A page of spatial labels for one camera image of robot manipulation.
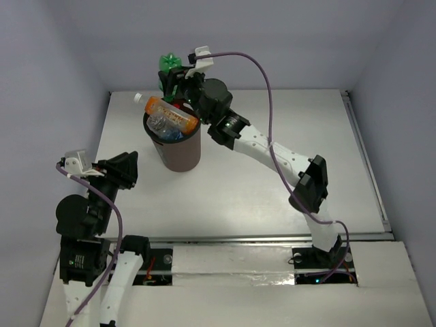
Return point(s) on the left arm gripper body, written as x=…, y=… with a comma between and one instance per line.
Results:
x=116, y=175

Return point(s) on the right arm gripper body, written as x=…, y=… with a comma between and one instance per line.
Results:
x=191, y=88

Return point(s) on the green plastic bottle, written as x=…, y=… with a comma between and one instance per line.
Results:
x=166, y=63

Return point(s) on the orange drink bottle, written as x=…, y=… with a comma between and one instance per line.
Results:
x=183, y=121

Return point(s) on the crushed clear plastic bottle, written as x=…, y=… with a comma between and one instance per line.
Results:
x=157, y=123

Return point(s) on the blue label clear bottle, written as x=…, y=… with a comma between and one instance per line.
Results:
x=170, y=134

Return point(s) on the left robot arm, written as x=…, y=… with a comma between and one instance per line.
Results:
x=97, y=262

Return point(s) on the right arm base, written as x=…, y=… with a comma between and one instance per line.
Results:
x=313, y=267

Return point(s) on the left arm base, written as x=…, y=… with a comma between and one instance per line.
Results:
x=158, y=270

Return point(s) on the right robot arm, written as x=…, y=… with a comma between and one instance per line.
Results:
x=307, y=177

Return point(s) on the brown garbage bin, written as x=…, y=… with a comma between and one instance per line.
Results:
x=179, y=155

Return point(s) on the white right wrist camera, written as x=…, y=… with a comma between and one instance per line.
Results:
x=201, y=61

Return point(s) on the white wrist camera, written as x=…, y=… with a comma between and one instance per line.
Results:
x=77, y=163
x=201, y=61

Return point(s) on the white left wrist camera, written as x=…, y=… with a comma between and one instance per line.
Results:
x=77, y=163

